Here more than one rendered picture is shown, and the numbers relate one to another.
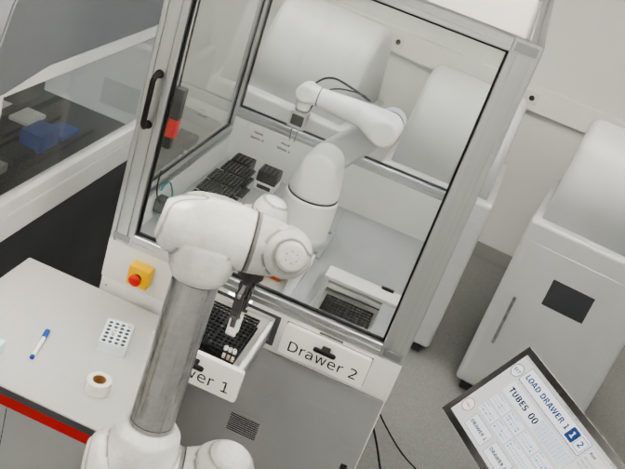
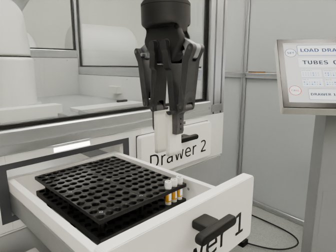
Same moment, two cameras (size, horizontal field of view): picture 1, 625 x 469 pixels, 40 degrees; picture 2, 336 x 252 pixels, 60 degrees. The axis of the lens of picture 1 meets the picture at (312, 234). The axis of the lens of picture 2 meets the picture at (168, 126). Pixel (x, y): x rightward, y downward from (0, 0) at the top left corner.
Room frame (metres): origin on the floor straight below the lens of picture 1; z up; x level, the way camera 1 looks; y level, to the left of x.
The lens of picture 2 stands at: (1.80, 0.49, 1.11)
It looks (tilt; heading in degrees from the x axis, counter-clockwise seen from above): 12 degrees down; 307
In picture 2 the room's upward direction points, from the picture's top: straight up
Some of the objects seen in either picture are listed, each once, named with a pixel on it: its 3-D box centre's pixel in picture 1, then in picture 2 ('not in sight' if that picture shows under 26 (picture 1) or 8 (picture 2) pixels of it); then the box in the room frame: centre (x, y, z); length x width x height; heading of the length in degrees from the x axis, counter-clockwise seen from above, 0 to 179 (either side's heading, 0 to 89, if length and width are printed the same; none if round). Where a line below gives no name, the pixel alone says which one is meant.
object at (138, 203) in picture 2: (209, 342); (144, 199); (2.08, 0.18, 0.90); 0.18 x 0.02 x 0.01; 82
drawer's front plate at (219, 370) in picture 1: (193, 366); (192, 239); (1.98, 0.19, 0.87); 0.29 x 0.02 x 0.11; 82
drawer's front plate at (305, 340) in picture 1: (324, 355); (178, 146); (2.26, -0.16, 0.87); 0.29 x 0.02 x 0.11; 82
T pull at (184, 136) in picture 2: (325, 351); (185, 137); (2.23, -0.16, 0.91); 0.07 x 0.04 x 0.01; 82
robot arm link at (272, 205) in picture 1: (262, 221); not in sight; (2.08, 0.14, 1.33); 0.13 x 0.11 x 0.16; 100
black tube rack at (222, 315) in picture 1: (219, 334); (108, 196); (2.18, 0.17, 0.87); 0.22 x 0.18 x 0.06; 172
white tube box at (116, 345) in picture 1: (115, 337); not in sight; (2.11, 0.46, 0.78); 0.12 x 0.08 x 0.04; 7
